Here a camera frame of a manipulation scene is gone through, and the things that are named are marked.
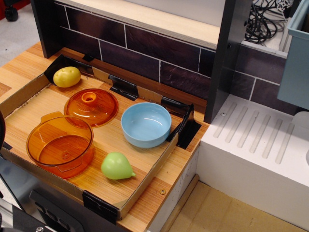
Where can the green plastic pear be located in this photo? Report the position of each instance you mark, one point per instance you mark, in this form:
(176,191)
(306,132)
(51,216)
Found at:
(116,166)

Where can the light blue bowl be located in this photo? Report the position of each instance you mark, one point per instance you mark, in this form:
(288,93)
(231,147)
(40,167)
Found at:
(146,125)

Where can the orange transparent pot lid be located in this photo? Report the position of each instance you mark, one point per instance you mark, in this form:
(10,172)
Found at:
(95,106)

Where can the yellow plastic potato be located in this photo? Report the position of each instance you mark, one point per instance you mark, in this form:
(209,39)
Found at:
(67,77)

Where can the orange transparent pot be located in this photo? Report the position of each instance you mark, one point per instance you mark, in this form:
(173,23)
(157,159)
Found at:
(62,145)

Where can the white toy sink drainboard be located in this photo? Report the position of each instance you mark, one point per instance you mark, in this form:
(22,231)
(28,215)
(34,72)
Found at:
(259,156)

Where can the black toy stove front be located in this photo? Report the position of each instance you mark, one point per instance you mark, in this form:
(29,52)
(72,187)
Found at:
(48,205)

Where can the teal plastic bin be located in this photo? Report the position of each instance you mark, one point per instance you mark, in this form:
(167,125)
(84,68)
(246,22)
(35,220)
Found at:
(294,87)

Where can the black chair caster wheel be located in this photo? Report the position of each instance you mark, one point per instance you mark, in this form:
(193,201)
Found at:
(11,13)

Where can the dark grey shelf post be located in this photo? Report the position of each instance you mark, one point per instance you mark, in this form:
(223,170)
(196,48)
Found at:
(232,32)

